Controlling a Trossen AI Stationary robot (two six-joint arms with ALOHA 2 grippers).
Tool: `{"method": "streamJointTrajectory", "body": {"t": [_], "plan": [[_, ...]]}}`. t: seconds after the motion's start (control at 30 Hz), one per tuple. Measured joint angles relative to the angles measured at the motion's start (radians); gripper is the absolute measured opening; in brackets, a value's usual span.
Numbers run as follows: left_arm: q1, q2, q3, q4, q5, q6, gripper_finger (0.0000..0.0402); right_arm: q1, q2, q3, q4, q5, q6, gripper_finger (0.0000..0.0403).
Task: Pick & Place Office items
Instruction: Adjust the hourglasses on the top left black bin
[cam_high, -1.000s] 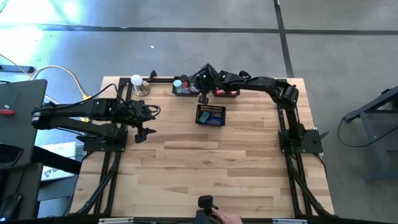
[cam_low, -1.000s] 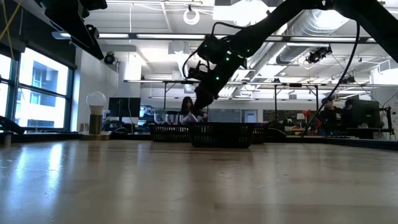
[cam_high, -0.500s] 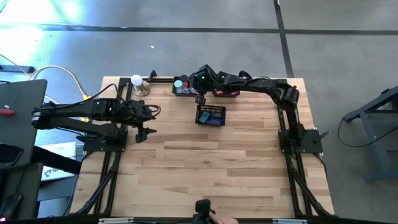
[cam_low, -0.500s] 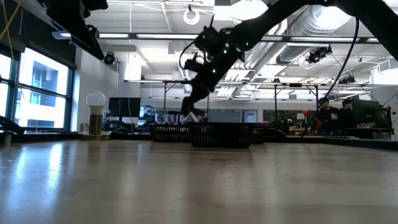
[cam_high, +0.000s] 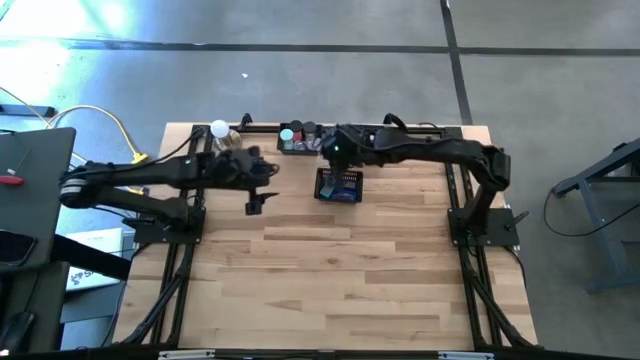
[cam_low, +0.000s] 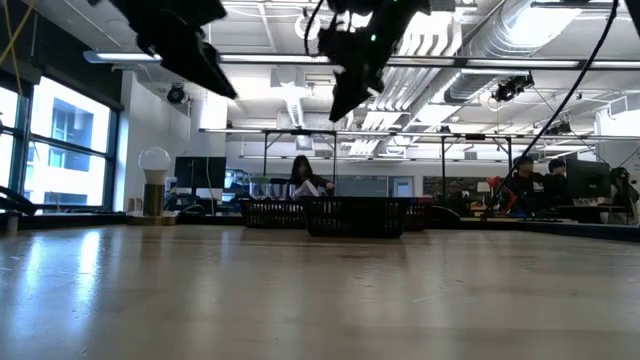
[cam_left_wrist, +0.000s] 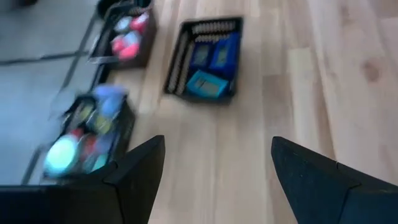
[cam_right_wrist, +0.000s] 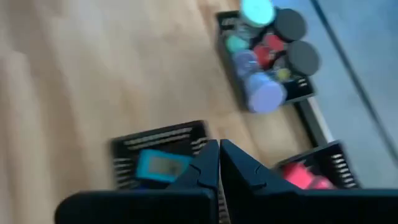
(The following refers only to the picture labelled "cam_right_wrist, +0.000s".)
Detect red hourglass black caps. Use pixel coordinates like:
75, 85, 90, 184
253, 7, 308, 69

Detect red charger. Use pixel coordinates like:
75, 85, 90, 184
281, 161, 315, 190

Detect black slotted plastic basket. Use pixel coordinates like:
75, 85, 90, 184
215, 9, 317, 111
273, 140, 362, 190
109, 119, 215, 191

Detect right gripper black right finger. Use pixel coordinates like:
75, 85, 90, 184
220, 139, 398, 224

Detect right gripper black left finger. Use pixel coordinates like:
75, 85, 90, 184
54, 139, 220, 224

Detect yellow hourglass black caps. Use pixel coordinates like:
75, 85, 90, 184
273, 40, 321, 83

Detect teal hourglass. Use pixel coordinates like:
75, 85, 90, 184
225, 0, 277, 54

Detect teal digital clock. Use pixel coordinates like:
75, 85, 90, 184
135, 148, 193, 184

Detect purple hourglass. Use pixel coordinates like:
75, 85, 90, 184
233, 49, 289, 114

